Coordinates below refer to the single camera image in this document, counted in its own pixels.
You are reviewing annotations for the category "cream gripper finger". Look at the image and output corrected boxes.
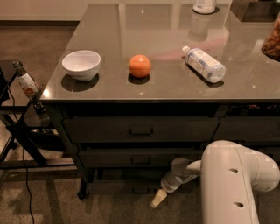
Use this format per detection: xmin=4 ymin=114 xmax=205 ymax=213
xmin=150 ymin=198 xmax=163 ymax=208

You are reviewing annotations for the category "drawer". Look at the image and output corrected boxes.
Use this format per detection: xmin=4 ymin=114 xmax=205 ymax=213
xmin=63 ymin=116 xmax=219 ymax=143
xmin=213 ymin=116 xmax=280 ymax=142
xmin=87 ymin=167 xmax=169 ymax=194
xmin=78 ymin=148 xmax=202 ymax=168

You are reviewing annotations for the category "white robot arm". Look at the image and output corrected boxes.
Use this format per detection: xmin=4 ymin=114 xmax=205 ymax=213
xmin=150 ymin=140 xmax=280 ymax=224

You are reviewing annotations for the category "orange round fruit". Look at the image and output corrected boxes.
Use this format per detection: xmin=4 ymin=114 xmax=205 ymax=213
xmin=129 ymin=54 xmax=151 ymax=78

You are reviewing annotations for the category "clear plastic water bottle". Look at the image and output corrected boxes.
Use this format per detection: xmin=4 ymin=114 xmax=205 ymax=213
xmin=182 ymin=46 xmax=226 ymax=83

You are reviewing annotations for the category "black side stand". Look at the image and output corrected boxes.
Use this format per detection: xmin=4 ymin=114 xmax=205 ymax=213
xmin=0 ymin=60 xmax=74 ymax=170

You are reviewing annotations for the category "white ceramic bowl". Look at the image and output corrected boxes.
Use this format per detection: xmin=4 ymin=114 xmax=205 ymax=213
xmin=62 ymin=50 xmax=101 ymax=81

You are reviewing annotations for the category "small bottle with label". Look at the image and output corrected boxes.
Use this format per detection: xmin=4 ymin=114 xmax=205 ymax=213
xmin=12 ymin=60 xmax=39 ymax=99

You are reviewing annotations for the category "white container at back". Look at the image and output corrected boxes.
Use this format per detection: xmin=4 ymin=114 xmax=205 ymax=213
xmin=192 ymin=0 xmax=216 ymax=14

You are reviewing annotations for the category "black power cable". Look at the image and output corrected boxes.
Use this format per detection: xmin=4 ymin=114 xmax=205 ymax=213
xmin=7 ymin=87 xmax=37 ymax=224

